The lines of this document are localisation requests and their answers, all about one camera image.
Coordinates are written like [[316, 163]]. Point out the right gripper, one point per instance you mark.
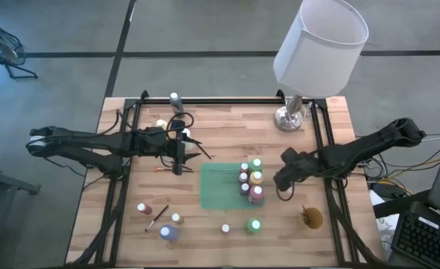
[[290, 164]]

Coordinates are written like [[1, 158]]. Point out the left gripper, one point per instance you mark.
[[156, 143]]

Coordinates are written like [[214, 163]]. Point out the large green paint bottle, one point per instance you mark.
[[257, 163], [254, 225]]

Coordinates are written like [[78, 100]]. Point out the large red paint bottle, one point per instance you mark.
[[257, 192]]

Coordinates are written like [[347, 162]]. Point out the small pink paint bottle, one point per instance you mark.
[[244, 167]]

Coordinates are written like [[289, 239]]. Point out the long dark paintbrush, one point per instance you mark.
[[305, 210]]

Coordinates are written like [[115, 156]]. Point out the small maroon paint bottle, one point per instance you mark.
[[243, 176]]

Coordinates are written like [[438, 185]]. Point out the small purple paint bottle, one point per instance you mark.
[[244, 188]]

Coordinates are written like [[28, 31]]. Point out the amber plastic cup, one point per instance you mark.
[[315, 220]]

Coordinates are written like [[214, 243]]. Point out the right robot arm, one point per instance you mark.
[[372, 145]]

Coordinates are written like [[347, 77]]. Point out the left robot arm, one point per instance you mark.
[[85, 136]]

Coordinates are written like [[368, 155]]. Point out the large white paint bottle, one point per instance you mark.
[[186, 132]]

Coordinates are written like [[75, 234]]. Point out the large grey paint bottle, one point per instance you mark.
[[175, 102]]

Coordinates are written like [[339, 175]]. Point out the small yellow paint bottle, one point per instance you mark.
[[176, 218]]

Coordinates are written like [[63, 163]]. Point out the large blue paint bottle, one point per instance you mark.
[[168, 232]]

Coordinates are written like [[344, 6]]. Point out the teal translucent plastic bin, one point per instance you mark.
[[219, 187]]

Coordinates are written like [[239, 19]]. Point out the silver-ferruled paintbrush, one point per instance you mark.
[[156, 217]]

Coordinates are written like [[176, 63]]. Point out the white-shaded table lamp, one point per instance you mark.
[[316, 56]]

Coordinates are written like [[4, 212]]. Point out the white printed paper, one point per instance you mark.
[[385, 224]]

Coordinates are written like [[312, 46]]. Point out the black keyboard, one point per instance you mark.
[[425, 239]]

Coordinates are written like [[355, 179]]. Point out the grey metal side table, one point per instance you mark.
[[3, 183]]

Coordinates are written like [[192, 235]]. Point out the black floor fan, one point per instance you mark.
[[1, 45]]

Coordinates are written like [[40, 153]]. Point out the black aluminium table frame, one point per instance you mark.
[[249, 100]]

